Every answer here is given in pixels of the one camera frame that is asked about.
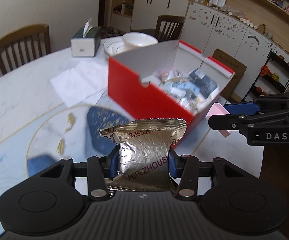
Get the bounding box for white wall cabinets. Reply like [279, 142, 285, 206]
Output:
[130, 0, 289, 81]

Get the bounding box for red cardboard box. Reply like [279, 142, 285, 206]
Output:
[108, 40, 235, 135]

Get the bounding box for light blue sachet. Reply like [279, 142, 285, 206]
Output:
[163, 81, 200, 99]

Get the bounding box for white bowl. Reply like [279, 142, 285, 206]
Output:
[122, 32, 158, 49]

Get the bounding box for gold foil snack bag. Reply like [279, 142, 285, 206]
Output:
[99, 118, 187, 191]

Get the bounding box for white paper napkin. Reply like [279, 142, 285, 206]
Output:
[51, 61, 108, 107]

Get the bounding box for pink snack packet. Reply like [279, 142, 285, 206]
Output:
[154, 67, 183, 82]

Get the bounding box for wooden chair by wall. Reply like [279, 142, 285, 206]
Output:
[0, 23, 51, 75]

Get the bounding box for brown cardboard box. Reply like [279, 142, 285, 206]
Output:
[211, 48, 248, 98]

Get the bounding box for pink small box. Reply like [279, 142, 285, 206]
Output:
[205, 102, 232, 138]

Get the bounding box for stack of white plates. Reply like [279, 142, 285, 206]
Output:
[103, 36, 129, 58]

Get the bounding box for green white tissue box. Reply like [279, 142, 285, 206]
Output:
[71, 18, 101, 57]

